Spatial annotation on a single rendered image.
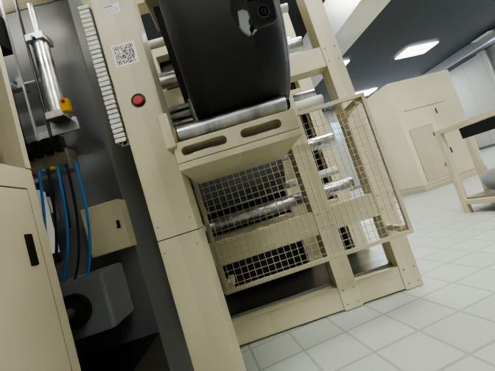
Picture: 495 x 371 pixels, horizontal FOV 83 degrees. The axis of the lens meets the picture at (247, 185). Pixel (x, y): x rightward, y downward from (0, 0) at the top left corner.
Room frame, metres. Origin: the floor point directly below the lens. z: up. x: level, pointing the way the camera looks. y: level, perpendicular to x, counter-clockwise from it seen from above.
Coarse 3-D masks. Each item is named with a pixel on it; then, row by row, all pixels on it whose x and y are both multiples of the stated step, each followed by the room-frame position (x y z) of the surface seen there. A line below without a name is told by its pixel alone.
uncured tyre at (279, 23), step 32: (160, 0) 0.69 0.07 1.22; (192, 0) 0.64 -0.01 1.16; (224, 0) 0.65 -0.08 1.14; (192, 32) 0.66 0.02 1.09; (224, 32) 0.67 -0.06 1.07; (256, 32) 0.68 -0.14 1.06; (192, 64) 0.70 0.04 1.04; (224, 64) 0.70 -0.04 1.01; (256, 64) 0.72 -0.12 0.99; (288, 64) 0.77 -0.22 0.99; (192, 96) 0.77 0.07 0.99; (224, 96) 0.76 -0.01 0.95; (256, 96) 0.79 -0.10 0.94; (288, 96) 0.87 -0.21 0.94
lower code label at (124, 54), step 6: (126, 42) 0.84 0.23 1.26; (132, 42) 0.84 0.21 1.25; (114, 48) 0.84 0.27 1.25; (120, 48) 0.84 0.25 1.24; (126, 48) 0.84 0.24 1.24; (132, 48) 0.84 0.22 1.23; (114, 54) 0.84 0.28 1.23; (120, 54) 0.84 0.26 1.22; (126, 54) 0.84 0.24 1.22; (132, 54) 0.84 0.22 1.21; (114, 60) 0.84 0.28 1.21; (120, 60) 0.84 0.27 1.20; (126, 60) 0.84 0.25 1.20; (132, 60) 0.84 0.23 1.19; (138, 60) 0.84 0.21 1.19; (120, 66) 0.84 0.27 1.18
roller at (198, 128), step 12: (240, 108) 0.79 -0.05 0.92; (252, 108) 0.78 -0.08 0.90; (264, 108) 0.78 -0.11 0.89; (276, 108) 0.79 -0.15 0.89; (288, 108) 0.80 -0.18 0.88; (204, 120) 0.78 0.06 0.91; (216, 120) 0.77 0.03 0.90; (228, 120) 0.78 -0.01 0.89; (240, 120) 0.79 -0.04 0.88; (252, 120) 0.80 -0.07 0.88; (180, 132) 0.77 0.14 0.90; (192, 132) 0.77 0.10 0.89; (204, 132) 0.79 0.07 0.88
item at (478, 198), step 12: (468, 120) 2.28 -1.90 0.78; (480, 120) 2.47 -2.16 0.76; (492, 120) 2.18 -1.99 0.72; (444, 132) 2.51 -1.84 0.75; (468, 132) 2.38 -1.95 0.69; (480, 132) 2.30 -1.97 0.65; (444, 144) 2.56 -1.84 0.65; (468, 144) 2.65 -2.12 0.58; (444, 156) 2.59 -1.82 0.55; (456, 168) 2.57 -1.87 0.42; (480, 168) 2.62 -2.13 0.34; (492, 168) 2.40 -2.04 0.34; (456, 180) 2.57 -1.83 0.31; (480, 180) 2.67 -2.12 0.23; (492, 180) 2.36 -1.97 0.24; (480, 192) 2.60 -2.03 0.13; (492, 192) 2.44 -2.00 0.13; (468, 204) 2.54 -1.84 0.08
